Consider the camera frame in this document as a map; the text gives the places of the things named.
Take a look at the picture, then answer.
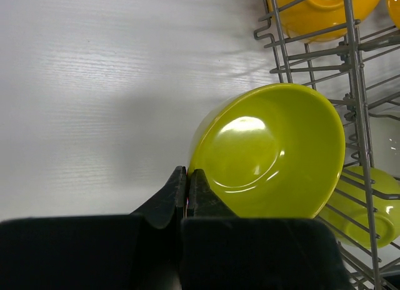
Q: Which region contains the orange bowl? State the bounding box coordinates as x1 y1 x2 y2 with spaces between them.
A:
266 0 386 43
386 0 400 29

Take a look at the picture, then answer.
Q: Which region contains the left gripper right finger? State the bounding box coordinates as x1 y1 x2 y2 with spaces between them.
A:
181 169 351 289

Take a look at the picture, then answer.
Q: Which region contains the white bowl stack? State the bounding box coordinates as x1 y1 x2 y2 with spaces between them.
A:
369 110 399 178

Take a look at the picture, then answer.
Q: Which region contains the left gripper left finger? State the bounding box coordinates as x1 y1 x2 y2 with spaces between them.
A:
1 166 187 289

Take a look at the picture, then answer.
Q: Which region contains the green bowl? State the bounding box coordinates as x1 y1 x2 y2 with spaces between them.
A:
319 166 399 249
187 83 346 219

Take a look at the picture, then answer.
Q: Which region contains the grey wire dish rack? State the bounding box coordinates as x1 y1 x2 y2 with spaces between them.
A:
254 0 399 289

